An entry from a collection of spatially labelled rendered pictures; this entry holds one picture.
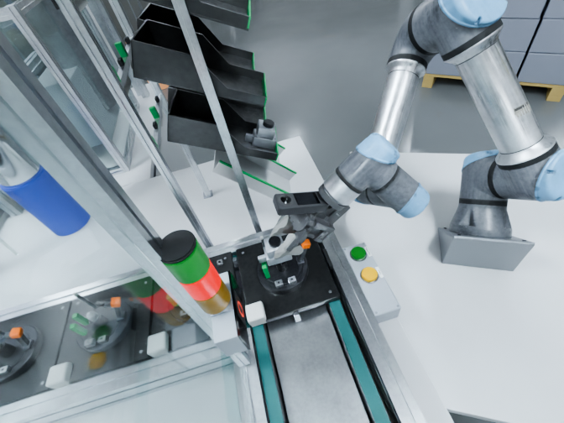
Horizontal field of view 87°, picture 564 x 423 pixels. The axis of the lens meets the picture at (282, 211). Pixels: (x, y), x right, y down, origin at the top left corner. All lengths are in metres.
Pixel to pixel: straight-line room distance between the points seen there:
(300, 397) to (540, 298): 0.68
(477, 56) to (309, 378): 0.79
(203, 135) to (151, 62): 0.19
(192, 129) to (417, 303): 0.75
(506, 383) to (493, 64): 0.70
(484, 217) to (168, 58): 0.86
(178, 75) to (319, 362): 0.72
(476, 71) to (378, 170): 0.31
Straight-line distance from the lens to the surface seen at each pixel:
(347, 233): 1.04
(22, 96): 0.28
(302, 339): 0.82
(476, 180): 0.97
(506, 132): 0.85
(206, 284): 0.43
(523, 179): 0.88
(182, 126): 0.78
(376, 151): 0.61
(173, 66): 0.71
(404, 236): 1.06
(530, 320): 1.02
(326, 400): 0.79
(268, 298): 0.82
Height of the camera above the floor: 1.70
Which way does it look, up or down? 48 degrees down
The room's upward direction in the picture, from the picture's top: 13 degrees counter-clockwise
